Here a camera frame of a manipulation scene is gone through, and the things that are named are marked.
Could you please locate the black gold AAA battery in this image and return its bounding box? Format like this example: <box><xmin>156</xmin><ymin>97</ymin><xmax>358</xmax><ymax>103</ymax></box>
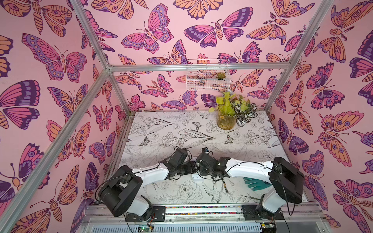
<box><xmin>221</xmin><ymin>178</ymin><xmax>229</xmax><ymax>194</ymax></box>

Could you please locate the white digital alarm clock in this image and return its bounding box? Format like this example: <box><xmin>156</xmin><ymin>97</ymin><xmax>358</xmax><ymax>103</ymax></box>
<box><xmin>191</xmin><ymin>173</ymin><xmax>205</xmax><ymax>183</ymax></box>

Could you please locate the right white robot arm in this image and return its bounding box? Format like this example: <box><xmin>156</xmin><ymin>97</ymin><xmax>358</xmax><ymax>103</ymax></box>
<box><xmin>195</xmin><ymin>148</ymin><xmax>305</xmax><ymax>219</ymax></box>

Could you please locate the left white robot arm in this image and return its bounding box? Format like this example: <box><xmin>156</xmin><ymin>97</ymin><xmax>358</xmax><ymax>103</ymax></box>
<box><xmin>96</xmin><ymin>148</ymin><xmax>197</xmax><ymax>221</ymax></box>

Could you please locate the green rubber glove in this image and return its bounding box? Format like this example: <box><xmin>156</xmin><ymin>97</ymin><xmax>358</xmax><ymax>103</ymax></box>
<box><xmin>243</xmin><ymin>177</ymin><xmax>272</xmax><ymax>191</ymax></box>

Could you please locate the glass vase with plants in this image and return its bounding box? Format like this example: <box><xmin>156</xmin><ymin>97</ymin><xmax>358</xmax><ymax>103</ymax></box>
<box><xmin>208</xmin><ymin>92</ymin><xmax>258</xmax><ymax>130</ymax></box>

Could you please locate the small succulent in basket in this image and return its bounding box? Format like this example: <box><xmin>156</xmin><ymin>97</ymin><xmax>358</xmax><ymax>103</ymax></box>
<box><xmin>216</xmin><ymin>72</ymin><xmax>226</xmax><ymax>79</ymax></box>

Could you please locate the front mounting rail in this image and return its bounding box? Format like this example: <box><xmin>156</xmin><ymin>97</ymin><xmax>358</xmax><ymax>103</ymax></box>
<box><xmin>78</xmin><ymin>203</ymin><xmax>332</xmax><ymax>233</ymax></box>

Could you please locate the white wire basket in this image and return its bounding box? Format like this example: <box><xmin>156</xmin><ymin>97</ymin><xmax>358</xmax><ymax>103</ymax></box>
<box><xmin>185</xmin><ymin>59</ymin><xmax>231</xmax><ymax>92</ymax></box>

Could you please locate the aluminium frame structure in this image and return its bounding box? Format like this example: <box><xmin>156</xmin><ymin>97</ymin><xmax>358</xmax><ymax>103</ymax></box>
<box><xmin>1</xmin><ymin>1</ymin><xmax>333</xmax><ymax>233</ymax></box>

